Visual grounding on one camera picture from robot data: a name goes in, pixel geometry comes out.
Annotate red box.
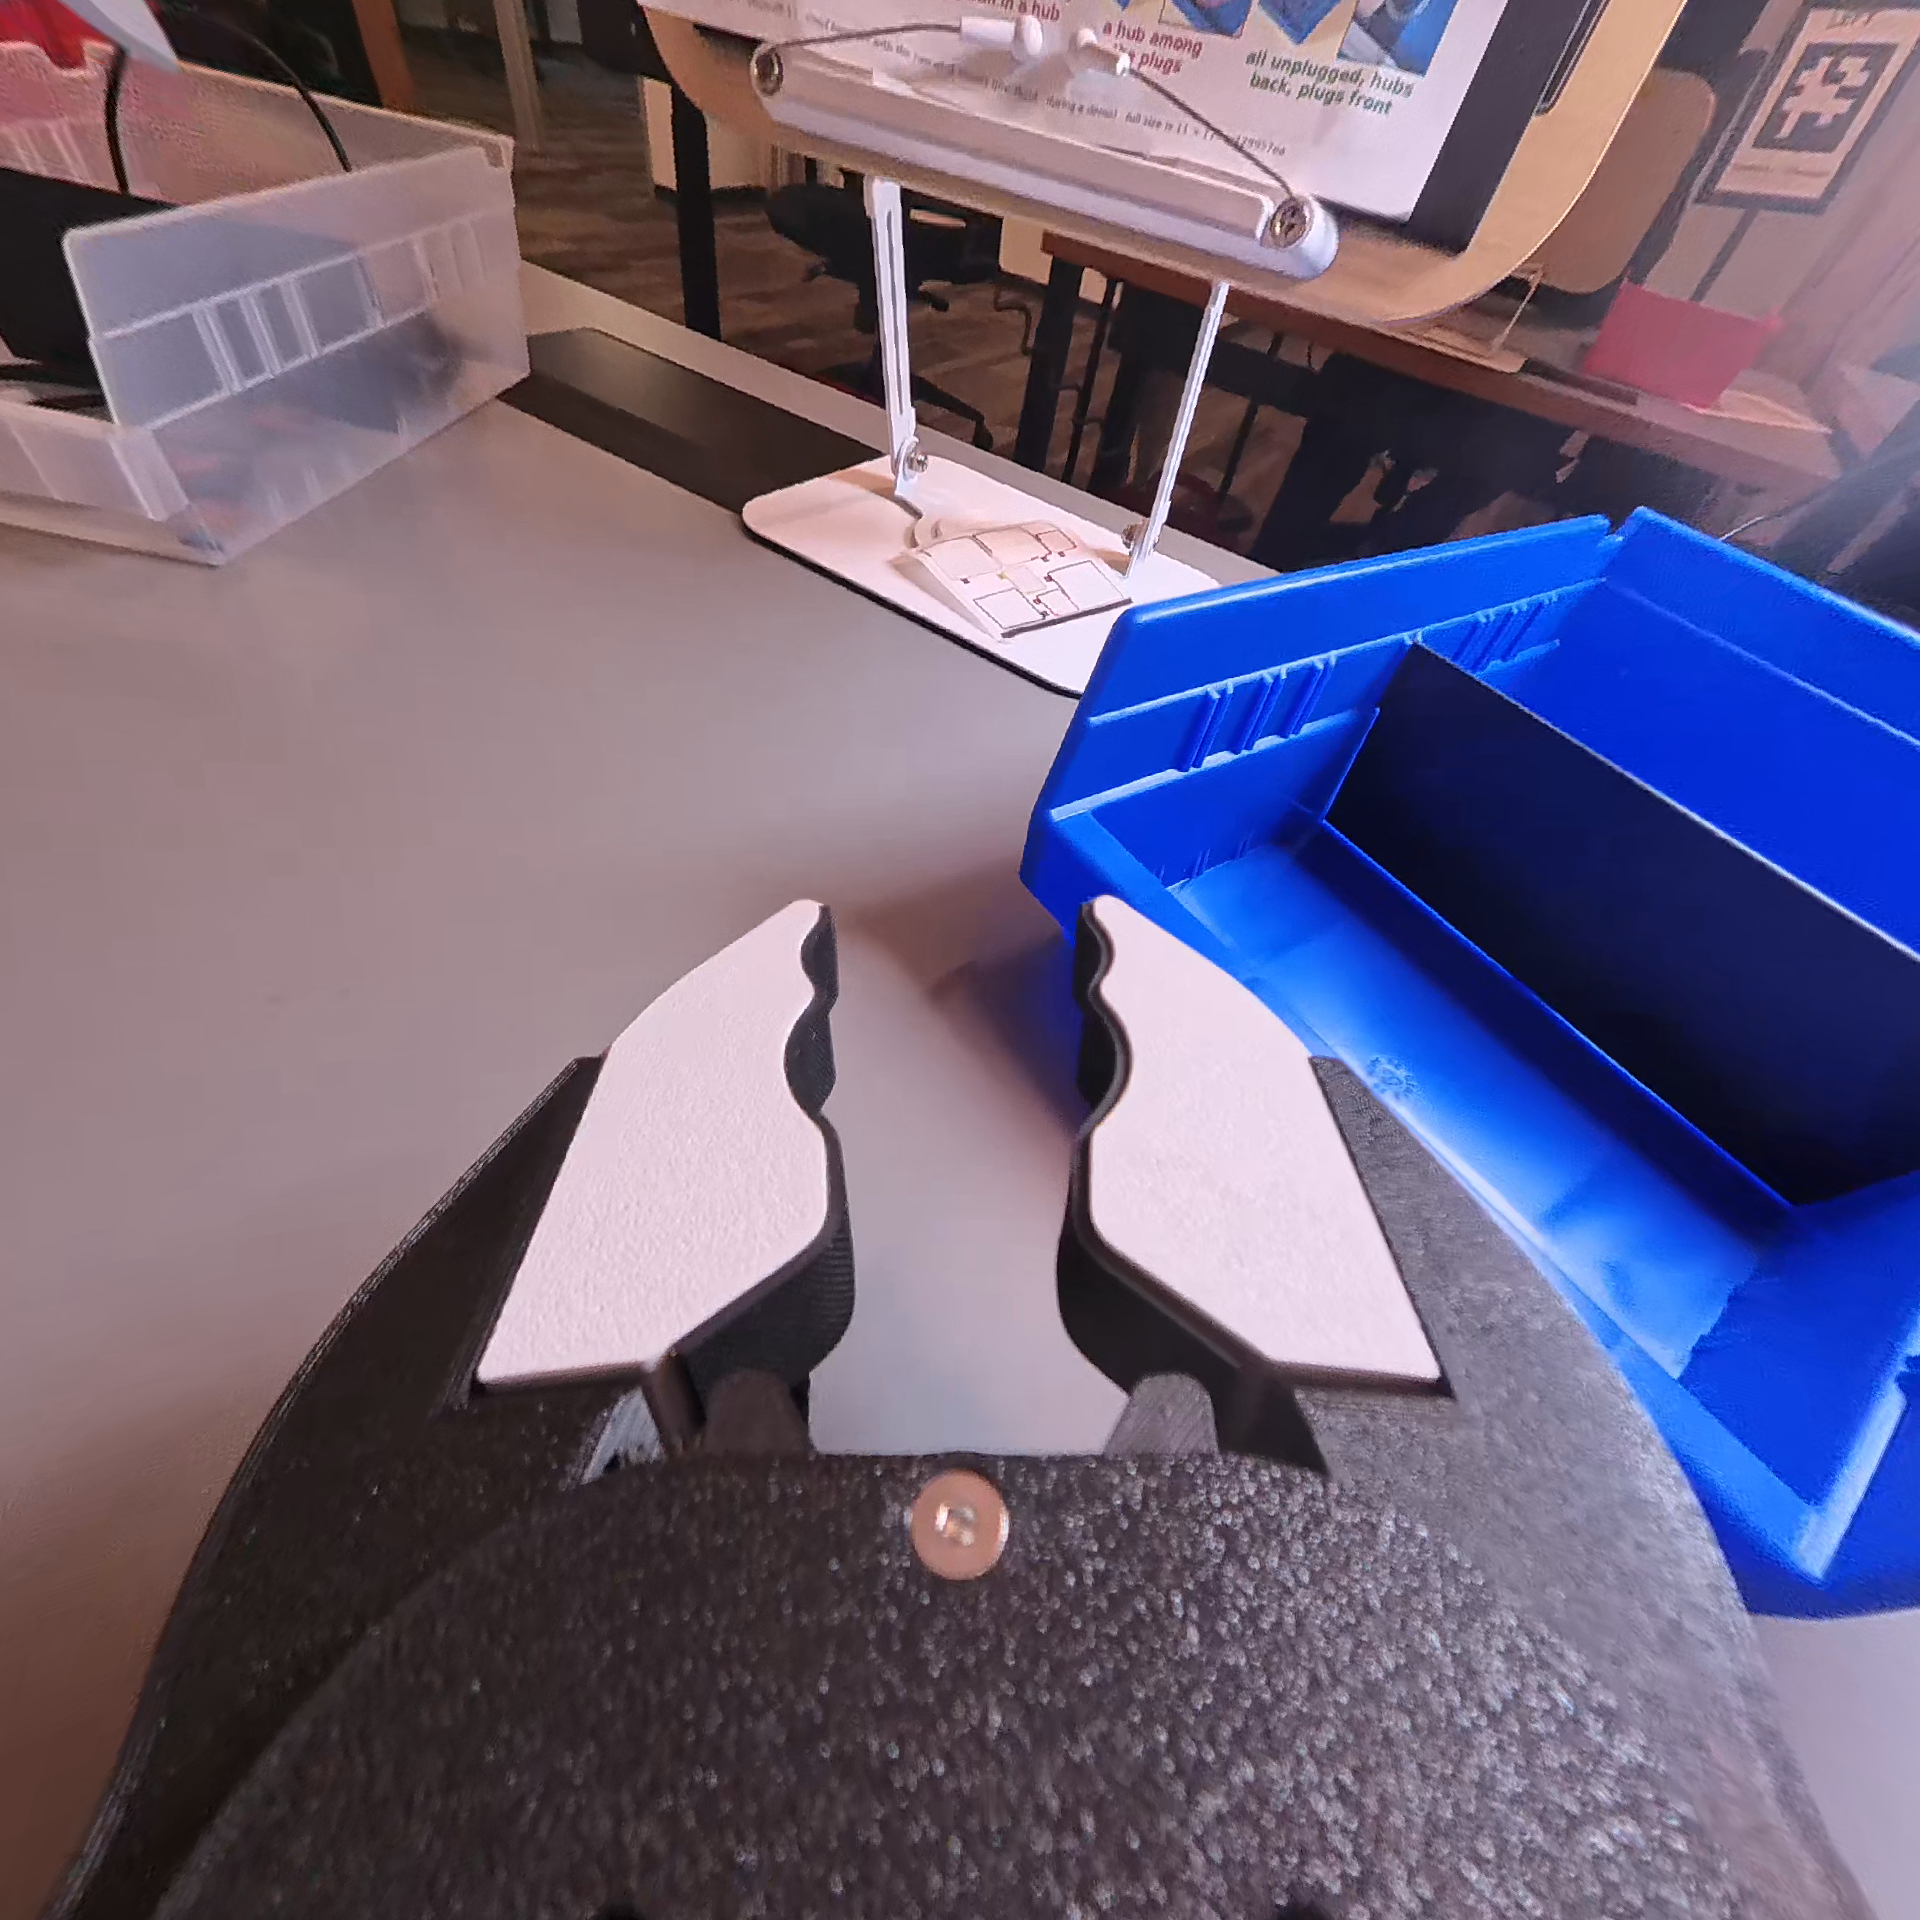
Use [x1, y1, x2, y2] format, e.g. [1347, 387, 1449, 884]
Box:
[1579, 283, 1787, 410]

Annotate paper tag with squares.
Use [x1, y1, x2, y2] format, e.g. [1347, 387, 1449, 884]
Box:
[895, 521, 1130, 641]

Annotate wooden background table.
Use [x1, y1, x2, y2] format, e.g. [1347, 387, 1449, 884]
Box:
[1041, 232, 1920, 497]

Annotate white document stand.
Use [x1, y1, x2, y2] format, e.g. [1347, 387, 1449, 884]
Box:
[741, 21, 1339, 700]

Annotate blue plastic bin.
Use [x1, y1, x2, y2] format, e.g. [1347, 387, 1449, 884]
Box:
[1020, 506, 1920, 1620]

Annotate translucent plastic bin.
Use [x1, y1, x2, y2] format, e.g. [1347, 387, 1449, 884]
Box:
[0, 51, 530, 571]

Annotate black office chair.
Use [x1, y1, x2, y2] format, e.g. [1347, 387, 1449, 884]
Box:
[764, 178, 1001, 450]

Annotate black bin divider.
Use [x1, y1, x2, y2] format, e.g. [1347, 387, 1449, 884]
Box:
[1321, 644, 1920, 1209]

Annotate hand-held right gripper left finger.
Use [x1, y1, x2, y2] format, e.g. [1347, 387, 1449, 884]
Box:
[475, 897, 861, 1480]

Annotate black and white marker poster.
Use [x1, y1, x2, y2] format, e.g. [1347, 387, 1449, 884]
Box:
[1703, 0, 1920, 214]

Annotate thin black cable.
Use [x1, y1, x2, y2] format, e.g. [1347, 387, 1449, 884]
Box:
[100, 0, 357, 194]

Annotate curved wooden board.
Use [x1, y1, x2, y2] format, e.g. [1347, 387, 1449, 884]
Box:
[635, 0, 1690, 330]

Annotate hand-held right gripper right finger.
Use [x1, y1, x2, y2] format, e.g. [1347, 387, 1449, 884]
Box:
[1052, 895, 1444, 1477]

